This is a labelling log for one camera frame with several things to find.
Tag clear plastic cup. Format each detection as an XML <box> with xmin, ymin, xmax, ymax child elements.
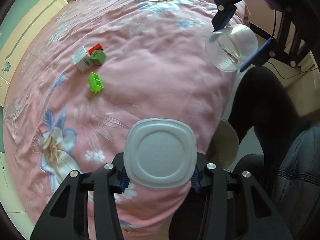
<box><xmin>205</xmin><ymin>24</ymin><xmax>258</xmax><ymax>73</ymax></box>

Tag white green yogurt cup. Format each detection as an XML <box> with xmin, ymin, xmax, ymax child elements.
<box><xmin>123</xmin><ymin>118</ymin><xmax>197</xmax><ymax>190</ymax></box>

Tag green lego brick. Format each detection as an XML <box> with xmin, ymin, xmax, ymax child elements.
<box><xmin>88</xmin><ymin>72</ymin><xmax>104</xmax><ymax>93</ymax></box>

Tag red wooden block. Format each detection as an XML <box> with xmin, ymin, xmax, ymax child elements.
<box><xmin>88</xmin><ymin>43</ymin><xmax>103</xmax><ymax>55</ymax></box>

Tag green wooden cube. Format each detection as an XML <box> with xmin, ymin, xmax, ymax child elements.
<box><xmin>89</xmin><ymin>50</ymin><xmax>107</xmax><ymax>66</ymax></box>

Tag white medicine box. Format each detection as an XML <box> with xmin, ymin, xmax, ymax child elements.
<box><xmin>72</xmin><ymin>46</ymin><xmax>93</xmax><ymax>73</ymax></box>

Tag white paper trash bin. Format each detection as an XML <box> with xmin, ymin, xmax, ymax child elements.
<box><xmin>207</xmin><ymin>120</ymin><xmax>239</xmax><ymax>171</ymax></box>

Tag grey jacket sleeve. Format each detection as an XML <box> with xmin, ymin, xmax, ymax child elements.
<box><xmin>273</xmin><ymin>123</ymin><xmax>319</xmax><ymax>239</ymax></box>

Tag person's black trouser legs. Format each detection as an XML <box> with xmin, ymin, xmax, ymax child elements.
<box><xmin>168</xmin><ymin>65</ymin><xmax>308</xmax><ymax>240</ymax></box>

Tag pink floral bedspread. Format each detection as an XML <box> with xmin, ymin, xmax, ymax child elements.
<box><xmin>2</xmin><ymin>0</ymin><xmax>249</xmax><ymax>240</ymax></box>

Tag cream wooden headboard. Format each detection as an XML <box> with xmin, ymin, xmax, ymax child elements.
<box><xmin>1</xmin><ymin>0</ymin><xmax>68</xmax><ymax>106</ymax></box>

